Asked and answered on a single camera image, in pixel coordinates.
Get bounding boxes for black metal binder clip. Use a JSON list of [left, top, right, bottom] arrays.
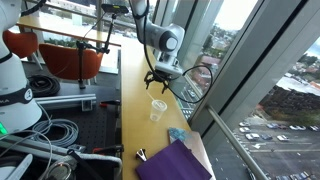
[[135, 148, 149, 163]]

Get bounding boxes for long grey metal frame bar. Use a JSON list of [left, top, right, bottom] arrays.
[[0, 134, 123, 168]]

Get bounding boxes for red handled clamp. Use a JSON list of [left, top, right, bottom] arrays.
[[98, 99, 121, 109], [91, 144, 125, 156]]

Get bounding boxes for light wooden desk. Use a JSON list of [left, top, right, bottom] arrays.
[[18, 14, 122, 48]]

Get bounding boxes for grey metal window handrail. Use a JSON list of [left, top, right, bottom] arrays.
[[151, 33, 269, 180]]

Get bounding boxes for purple cloth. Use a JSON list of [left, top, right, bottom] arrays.
[[134, 138, 213, 180]]

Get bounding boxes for clear plastic cup with lid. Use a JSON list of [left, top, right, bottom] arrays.
[[148, 98, 168, 123]]

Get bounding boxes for white curved plastic part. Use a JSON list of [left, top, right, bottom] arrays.
[[0, 153, 34, 180]]

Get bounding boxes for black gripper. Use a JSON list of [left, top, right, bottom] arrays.
[[143, 69, 171, 95]]

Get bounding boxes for black coiled cable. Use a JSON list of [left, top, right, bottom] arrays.
[[27, 74, 61, 98]]

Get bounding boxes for grey coiled cable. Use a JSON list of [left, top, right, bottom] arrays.
[[30, 118, 80, 148]]

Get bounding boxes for white paper sheet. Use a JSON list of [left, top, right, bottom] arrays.
[[167, 126, 217, 180]]

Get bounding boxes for orange chair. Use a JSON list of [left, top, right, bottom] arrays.
[[38, 43, 105, 82], [3, 29, 40, 60]]

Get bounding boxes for black camera stand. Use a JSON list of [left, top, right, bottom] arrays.
[[75, 12, 118, 90]]

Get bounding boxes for round chrome metal object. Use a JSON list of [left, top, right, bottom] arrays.
[[42, 160, 73, 180]]

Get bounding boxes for short aluminium extrusion bar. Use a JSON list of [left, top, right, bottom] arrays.
[[34, 93, 98, 112]]

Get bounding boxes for clear plastic straw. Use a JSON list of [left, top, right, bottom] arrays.
[[146, 91, 165, 110]]

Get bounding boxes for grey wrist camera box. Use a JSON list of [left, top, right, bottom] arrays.
[[154, 62, 184, 80]]

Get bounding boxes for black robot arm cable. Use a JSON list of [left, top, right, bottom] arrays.
[[19, 0, 214, 105]]

